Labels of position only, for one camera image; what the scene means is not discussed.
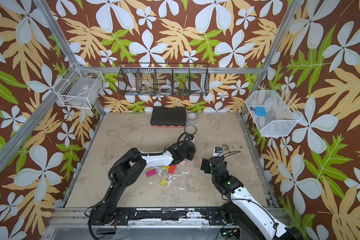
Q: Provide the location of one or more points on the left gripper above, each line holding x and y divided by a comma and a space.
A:
192, 155

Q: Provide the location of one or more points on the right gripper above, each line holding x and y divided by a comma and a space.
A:
207, 165

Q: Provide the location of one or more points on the red rectangular block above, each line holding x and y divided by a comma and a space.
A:
172, 169

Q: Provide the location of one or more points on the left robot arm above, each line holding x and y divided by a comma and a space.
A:
127, 170

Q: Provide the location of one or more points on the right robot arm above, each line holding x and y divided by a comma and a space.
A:
242, 209

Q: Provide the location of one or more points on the magenta rectangular block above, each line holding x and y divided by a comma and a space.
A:
151, 173

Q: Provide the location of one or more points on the clear glass jar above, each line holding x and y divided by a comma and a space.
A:
191, 118

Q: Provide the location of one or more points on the yellow green cube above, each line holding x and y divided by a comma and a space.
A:
163, 182

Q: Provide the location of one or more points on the black plastic tool case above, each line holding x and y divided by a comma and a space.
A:
168, 117

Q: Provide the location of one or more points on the white tape roll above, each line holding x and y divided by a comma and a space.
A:
165, 88

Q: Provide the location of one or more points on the blue object in basket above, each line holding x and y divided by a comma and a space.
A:
258, 111

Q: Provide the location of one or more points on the white mesh basket right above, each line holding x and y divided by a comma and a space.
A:
282, 116

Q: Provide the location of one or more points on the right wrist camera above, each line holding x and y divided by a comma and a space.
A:
218, 151

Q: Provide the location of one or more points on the black wire basket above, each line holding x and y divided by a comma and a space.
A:
186, 79

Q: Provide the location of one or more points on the white wire basket left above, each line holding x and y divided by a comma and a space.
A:
79, 87

